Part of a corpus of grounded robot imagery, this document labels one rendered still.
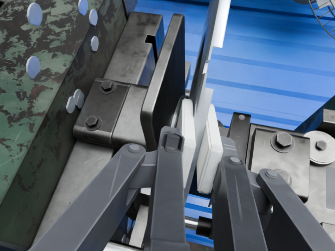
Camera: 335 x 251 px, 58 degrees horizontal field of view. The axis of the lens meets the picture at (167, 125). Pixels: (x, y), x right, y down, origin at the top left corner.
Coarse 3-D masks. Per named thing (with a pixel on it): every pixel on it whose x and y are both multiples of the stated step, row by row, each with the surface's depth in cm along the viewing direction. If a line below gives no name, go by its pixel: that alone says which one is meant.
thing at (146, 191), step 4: (144, 188) 49; (148, 188) 49; (140, 192) 49; (144, 192) 49; (148, 192) 49; (144, 196) 50; (148, 196) 50; (144, 200) 53; (148, 200) 52; (148, 204) 55
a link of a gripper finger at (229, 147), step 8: (224, 144) 18; (232, 144) 18; (224, 152) 17; (232, 152) 17; (216, 176) 16; (256, 176) 16; (216, 184) 16; (256, 184) 15; (216, 192) 16; (256, 192) 15; (256, 200) 15; (264, 200) 15; (264, 208) 15
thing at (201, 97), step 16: (224, 0) 19; (208, 16) 31; (224, 16) 19; (208, 32) 23; (224, 32) 19; (208, 48) 19; (208, 64) 28; (192, 80) 44; (192, 96) 39; (208, 96) 19; (192, 160) 20; (192, 176) 20
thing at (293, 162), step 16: (256, 128) 46; (272, 128) 49; (256, 144) 45; (272, 144) 44; (288, 144) 43; (304, 144) 44; (320, 144) 45; (256, 160) 44; (272, 160) 44; (288, 160) 43; (304, 160) 43; (320, 160) 45; (288, 176) 41; (304, 176) 42; (320, 176) 45; (304, 192) 41; (320, 192) 44; (272, 208) 43; (320, 208) 43
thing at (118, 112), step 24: (168, 48) 30; (168, 72) 31; (96, 96) 43; (120, 96) 43; (144, 96) 42; (168, 96) 33; (96, 120) 40; (120, 120) 41; (144, 120) 27; (168, 120) 36; (120, 144) 40; (144, 144) 39
